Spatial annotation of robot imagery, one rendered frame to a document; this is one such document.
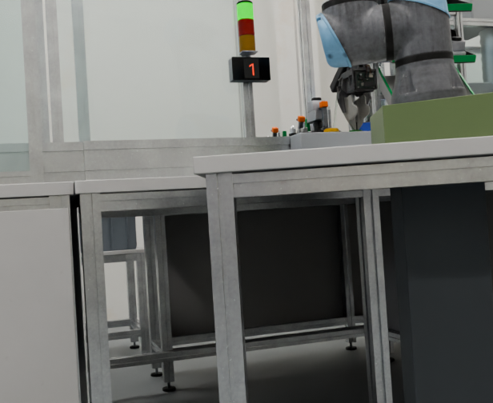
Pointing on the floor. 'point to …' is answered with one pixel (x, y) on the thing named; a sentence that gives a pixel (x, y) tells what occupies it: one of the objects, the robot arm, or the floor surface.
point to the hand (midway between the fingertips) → (354, 125)
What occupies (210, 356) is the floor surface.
